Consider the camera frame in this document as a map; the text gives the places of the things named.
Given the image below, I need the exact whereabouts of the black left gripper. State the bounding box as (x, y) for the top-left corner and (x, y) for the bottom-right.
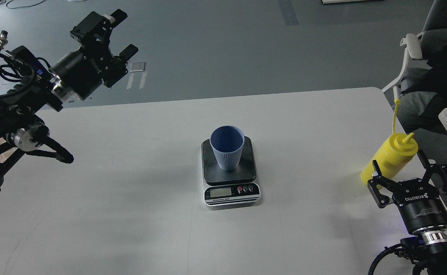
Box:
(49, 9), (139, 102)

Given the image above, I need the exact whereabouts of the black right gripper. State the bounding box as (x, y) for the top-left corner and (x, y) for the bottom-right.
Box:
(367, 149), (447, 235)

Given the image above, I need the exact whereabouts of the yellow squeeze bottle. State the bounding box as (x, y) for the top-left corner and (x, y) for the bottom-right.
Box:
(360, 99), (419, 186)

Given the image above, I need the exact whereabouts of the blue ribbed cup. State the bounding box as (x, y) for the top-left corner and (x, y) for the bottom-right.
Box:
(210, 125), (245, 171)

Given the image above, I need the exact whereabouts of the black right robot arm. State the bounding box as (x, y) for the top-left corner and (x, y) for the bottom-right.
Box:
(368, 150), (447, 275)

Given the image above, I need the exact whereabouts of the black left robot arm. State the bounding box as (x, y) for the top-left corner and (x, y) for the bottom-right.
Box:
(0, 9), (138, 190)

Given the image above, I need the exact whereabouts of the digital kitchen scale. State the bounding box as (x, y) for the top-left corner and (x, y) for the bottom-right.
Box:
(201, 136), (262, 209)

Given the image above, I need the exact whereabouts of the silver floor plate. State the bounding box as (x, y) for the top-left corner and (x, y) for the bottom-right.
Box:
(129, 61), (147, 73)

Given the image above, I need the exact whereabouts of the grey office chair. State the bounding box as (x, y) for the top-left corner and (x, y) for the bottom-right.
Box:
(384, 0), (447, 135)

